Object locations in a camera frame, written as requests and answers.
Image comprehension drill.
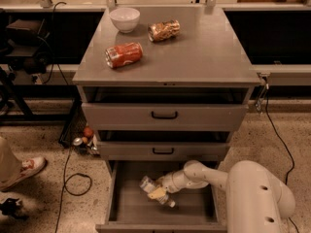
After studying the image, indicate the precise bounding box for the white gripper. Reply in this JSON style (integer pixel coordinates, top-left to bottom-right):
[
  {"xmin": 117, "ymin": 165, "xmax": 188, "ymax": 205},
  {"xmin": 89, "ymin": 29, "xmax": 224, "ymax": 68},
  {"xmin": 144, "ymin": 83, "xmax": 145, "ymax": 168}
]
[{"xmin": 148, "ymin": 173, "xmax": 179, "ymax": 199}]

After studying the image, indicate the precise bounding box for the clear plastic water bottle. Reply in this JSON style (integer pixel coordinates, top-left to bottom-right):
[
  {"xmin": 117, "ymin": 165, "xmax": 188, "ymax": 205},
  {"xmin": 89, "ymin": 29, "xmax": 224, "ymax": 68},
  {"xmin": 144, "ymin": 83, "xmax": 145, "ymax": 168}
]
[{"xmin": 139, "ymin": 176, "xmax": 176, "ymax": 208}]

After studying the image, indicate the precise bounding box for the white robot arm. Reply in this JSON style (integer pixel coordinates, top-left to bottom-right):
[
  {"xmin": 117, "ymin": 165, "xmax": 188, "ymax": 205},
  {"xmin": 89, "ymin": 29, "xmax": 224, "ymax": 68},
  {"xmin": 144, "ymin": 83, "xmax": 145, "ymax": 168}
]
[{"xmin": 140, "ymin": 160, "xmax": 295, "ymax": 233}]

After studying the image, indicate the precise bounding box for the bottom grey drawer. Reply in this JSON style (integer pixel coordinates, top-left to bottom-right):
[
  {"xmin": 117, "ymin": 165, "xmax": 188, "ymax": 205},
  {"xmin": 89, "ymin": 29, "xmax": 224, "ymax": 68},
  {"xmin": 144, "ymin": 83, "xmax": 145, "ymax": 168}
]
[{"xmin": 96, "ymin": 161, "xmax": 226, "ymax": 233}]

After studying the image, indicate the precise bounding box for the grey drawer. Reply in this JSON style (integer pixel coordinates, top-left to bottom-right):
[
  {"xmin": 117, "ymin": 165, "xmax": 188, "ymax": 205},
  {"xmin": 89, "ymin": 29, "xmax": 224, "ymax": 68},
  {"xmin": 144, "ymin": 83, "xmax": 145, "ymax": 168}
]
[
  {"xmin": 83, "ymin": 87, "xmax": 248, "ymax": 131},
  {"xmin": 97, "ymin": 130, "xmax": 228, "ymax": 161},
  {"xmin": 96, "ymin": 161, "xmax": 226, "ymax": 233}
]

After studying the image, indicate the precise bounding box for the middle grey drawer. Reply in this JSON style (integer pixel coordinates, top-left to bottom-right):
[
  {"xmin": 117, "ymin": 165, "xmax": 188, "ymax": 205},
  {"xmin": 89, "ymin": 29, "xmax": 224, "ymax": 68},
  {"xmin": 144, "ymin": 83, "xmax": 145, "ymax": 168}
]
[{"xmin": 97, "ymin": 130, "xmax": 228, "ymax": 161}]

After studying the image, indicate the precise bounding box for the top grey drawer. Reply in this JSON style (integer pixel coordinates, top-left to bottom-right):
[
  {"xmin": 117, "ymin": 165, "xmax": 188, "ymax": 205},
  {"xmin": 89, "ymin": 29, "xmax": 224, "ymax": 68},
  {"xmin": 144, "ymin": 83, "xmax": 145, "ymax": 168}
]
[{"xmin": 83, "ymin": 87, "xmax": 248, "ymax": 131}]

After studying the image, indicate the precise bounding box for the grey drawer cabinet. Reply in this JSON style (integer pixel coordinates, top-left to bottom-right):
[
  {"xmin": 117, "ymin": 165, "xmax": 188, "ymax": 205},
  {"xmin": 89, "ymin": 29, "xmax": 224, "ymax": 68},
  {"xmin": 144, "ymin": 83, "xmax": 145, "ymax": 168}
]
[{"xmin": 72, "ymin": 5, "xmax": 261, "ymax": 233}]

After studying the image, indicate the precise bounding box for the orange ball on floor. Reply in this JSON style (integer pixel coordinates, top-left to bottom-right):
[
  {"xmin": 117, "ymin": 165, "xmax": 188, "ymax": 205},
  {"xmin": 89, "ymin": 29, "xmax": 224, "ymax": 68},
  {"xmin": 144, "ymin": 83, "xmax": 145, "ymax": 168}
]
[{"xmin": 83, "ymin": 126, "xmax": 94, "ymax": 138}]

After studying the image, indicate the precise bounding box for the orange soda can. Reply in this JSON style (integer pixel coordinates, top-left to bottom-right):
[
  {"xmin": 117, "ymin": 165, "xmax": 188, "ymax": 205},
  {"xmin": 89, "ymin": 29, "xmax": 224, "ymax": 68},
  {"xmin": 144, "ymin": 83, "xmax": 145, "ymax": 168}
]
[{"xmin": 105, "ymin": 42, "xmax": 143, "ymax": 69}]

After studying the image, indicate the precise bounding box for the black tripod piece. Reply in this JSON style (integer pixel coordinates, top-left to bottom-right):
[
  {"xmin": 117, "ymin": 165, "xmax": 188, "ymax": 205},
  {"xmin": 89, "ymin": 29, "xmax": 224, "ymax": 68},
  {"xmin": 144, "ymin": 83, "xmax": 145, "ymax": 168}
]
[{"xmin": 0, "ymin": 198, "xmax": 28, "ymax": 220}]

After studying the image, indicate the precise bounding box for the beige trouser leg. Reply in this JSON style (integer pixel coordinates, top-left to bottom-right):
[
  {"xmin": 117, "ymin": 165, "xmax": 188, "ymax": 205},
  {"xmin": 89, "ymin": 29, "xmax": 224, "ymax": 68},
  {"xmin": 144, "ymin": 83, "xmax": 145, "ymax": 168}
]
[{"xmin": 0, "ymin": 137, "xmax": 21, "ymax": 184}]

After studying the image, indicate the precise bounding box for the gold crumpled can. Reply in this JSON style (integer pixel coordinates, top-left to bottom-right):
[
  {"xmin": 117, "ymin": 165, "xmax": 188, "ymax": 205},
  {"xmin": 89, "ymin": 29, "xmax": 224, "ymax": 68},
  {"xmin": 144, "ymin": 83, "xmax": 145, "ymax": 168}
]
[{"xmin": 148, "ymin": 19, "xmax": 181, "ymax": 42}]

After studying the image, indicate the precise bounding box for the white ceramic bowl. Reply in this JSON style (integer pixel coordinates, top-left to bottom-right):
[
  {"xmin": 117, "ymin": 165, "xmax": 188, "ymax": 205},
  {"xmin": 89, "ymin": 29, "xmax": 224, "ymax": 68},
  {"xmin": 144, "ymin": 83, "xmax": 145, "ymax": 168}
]
[{"xmin": 109, "ymin": 8, "xmax": 140, "ymax": 33}]

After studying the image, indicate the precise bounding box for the black equipment on left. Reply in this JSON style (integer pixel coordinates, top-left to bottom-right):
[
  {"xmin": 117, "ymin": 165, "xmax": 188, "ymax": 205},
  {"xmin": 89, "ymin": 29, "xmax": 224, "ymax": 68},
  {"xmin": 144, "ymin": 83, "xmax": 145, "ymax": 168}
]
[{"xmin": 0, "ymin": 10, "xmax": 52, "ymax": 84}]

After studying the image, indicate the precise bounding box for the black floor cable left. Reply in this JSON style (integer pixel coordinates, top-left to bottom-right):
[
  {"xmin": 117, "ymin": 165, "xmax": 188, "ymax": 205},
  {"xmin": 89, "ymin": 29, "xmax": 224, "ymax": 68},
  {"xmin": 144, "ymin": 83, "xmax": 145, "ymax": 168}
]
[{"xmin": 53, "ymin": 146, "xmax": 93, "ymax": 233}]

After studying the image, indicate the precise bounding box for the black adapter cable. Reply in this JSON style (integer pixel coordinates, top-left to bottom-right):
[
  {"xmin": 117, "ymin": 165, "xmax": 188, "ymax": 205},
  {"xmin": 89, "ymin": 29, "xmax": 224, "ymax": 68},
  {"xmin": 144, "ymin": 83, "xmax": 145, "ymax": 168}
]
[{"xmin": 264, "ymin": 94, "xmax": 301, "ymax": 233}]

